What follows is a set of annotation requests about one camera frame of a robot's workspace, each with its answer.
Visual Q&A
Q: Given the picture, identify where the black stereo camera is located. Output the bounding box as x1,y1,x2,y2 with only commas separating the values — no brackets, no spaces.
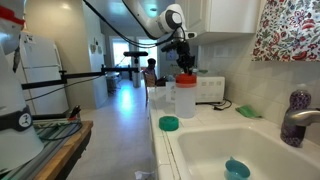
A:
123,50,149,58

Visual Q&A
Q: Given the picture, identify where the black power cord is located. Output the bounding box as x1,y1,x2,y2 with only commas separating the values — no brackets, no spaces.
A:
195,98,233,112

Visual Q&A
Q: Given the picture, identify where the grey camera stand pole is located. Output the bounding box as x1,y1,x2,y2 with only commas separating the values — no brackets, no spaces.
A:
131,55,142,89

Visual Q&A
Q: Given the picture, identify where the blue wall picture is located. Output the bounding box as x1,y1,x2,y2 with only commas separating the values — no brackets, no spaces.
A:
165,49,177,62

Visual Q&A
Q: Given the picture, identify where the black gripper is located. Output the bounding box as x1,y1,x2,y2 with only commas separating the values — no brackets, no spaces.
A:
173,39,196,75

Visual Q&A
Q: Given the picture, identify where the white wall cabinet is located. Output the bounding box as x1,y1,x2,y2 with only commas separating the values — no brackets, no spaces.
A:
176,0,262,46

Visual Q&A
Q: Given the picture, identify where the white refrigerator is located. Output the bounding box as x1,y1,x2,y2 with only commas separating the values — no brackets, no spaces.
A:
18,31,70,116

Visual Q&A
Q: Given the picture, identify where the wooden table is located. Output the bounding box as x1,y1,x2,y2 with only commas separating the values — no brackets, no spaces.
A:
33,120,94,180

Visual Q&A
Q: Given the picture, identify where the red jug lid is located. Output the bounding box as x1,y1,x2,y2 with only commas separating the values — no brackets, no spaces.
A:
175,73,198,89

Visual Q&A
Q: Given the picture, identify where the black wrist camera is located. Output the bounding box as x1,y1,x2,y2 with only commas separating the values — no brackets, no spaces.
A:
160,41,179,53

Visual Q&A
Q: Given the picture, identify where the black cable on table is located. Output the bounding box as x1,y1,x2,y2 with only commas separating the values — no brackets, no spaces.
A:
36,121,84,141

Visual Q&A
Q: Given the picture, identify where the purple dish soap bottle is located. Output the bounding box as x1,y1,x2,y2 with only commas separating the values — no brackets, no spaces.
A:
280,83,313,148

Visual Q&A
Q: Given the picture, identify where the floral curtain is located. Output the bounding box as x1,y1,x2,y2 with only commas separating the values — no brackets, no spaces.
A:
251,0,320,63

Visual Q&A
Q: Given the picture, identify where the green round lid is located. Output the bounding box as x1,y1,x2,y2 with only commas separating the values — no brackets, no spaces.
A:
158,115,180,132

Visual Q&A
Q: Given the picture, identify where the person in background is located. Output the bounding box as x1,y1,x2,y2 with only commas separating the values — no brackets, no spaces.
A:
142,57,158,88

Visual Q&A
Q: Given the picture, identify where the white paper scrap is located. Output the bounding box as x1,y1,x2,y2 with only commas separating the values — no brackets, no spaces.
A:
134,170,156,180

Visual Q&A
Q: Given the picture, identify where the grey metal mounting plate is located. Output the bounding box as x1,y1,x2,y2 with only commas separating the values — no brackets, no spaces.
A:
0,119,84,180

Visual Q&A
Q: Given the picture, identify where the teal plastic cup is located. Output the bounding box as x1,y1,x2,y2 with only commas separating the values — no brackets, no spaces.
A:
224,156,251,180

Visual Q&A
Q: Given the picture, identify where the white toaster oven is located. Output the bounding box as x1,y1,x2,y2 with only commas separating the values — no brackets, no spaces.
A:
194,76,226,104

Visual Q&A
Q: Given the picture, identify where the green folded cloth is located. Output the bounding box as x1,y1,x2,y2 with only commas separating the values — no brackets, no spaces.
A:
235,104,263,119

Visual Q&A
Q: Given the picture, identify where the silver metal faucet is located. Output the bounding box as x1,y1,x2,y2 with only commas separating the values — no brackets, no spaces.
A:
284,107,320,128

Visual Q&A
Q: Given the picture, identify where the white sink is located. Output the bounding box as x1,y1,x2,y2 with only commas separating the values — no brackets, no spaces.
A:
166,123,320,180

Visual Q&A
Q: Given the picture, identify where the clear plastic jug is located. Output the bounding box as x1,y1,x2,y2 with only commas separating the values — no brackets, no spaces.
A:
165,80,198,119

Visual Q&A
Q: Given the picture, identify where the thin black camera cable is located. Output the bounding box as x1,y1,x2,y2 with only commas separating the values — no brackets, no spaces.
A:
24,75,101,102

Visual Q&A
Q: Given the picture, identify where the red black clamp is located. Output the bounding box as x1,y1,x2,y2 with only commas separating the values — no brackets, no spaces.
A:
68,104,83,122

